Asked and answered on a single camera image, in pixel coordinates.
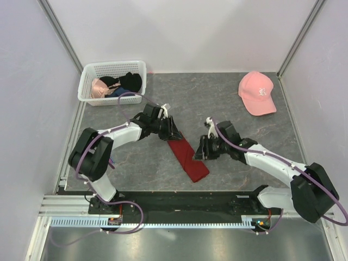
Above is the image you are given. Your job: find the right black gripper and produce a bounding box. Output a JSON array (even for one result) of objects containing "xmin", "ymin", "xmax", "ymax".
[{"xmin": 192, "ymin": 135, "xmax": 229, "ymax": 160}]

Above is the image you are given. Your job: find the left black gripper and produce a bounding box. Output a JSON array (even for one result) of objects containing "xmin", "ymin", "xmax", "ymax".
[{"xmin": 151, "ymin": 116, "xmax": 183, "ymax": 142}]

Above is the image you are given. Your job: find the dark red cloth napkin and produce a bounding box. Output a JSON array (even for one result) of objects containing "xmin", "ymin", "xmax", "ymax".
[{"xmin": 167, "ymin": 138, "xmax": 210, "ymax": 183}]

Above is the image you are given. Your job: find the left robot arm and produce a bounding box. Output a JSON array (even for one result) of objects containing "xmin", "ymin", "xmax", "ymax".
[{"xmin": 68, "ymin": 103, "xmax": 183, "ymax": 214}]

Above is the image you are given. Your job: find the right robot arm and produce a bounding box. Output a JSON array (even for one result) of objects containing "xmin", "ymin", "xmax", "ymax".
[{"xmin": 193, "ymin": 134, "xmax": 339, "ymax": 223}]

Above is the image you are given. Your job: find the black cloth in basket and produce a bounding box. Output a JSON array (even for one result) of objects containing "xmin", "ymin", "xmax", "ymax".
[{"xmin": 99, "ymin": 72, "xmax": 142, "ymax": 92}]

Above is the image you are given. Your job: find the blue cloth in basket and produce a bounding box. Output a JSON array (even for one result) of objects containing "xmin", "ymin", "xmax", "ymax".
[{"xmin": 105, "ymin": 87, "xmax": 134, "ymax": 98}]

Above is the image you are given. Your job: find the pink baseball cap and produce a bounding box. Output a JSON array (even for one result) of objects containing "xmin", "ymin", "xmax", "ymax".
[{"xmin": 238, "ymin": 71, "xmax": 277, "ymax": 116}]

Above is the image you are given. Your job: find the pink cloth in basket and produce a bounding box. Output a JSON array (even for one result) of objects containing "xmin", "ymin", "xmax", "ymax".
[{"xmin": 91, "ymin": 79, "xmax": 110, "ymax": 99}]

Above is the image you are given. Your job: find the white plastic basket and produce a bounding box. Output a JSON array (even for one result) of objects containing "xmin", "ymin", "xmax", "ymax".
[{"xmin": 78, "ymin": 60, "xmax": 147, "ymax": 106}]

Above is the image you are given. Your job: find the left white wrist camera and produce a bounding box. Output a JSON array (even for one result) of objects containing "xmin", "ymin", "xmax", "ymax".
[{"xmin": 160, "ymin": 103, "xmax": 171, "ymax": 119}]

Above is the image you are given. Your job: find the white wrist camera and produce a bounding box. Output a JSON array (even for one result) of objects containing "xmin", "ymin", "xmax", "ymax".
[
  {"xmin": 160, "ymin": 103, "xmax": 171, "ymax": 119},
  {"xmin": 204, "ymin": 116, "xmax": 241, "ymax": 145}
]

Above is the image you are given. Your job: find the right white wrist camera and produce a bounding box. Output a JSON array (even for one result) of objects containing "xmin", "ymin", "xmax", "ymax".
[{"xmin": 204, "ymin": 116, "xmax": 241, "ymax": 145}]

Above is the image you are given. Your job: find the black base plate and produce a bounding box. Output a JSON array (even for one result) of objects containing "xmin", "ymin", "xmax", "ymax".
[{"xmin": 87, "ymin": 188, "xmax": 281, "ymax": 226}]

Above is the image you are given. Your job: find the light blue cable duct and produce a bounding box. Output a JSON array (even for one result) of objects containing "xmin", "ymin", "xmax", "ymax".
[{"xmin": 51, "ymin": 216, "xmax": 256, "ymax": 229}]

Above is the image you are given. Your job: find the front aluminium rail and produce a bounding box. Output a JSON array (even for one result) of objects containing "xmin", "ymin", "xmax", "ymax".
[{"xmin": 38, "ymin": 194, "xmax": 334, "ymax": 218}]

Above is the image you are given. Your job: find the left aluminium frame post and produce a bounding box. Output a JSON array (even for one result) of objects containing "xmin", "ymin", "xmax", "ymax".
[{"xmin": 38, "ymin": 0, "xmax": 83, "ymax": 74}]

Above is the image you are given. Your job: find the aluminium frame post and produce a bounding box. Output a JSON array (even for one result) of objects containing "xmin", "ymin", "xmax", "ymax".
[
  {"xmin": 38, "ymin": 0, "xmax": 83, "ymax": 74},
  {"xmin": 277, "ymin": 0, "xmax": 326, "ymax": 79}
]

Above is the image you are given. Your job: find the right aluminium frame post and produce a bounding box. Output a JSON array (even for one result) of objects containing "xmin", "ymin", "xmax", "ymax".
[{"xmin": 277, "ymin": 0, "xmax": 326, "ymax": 79}]

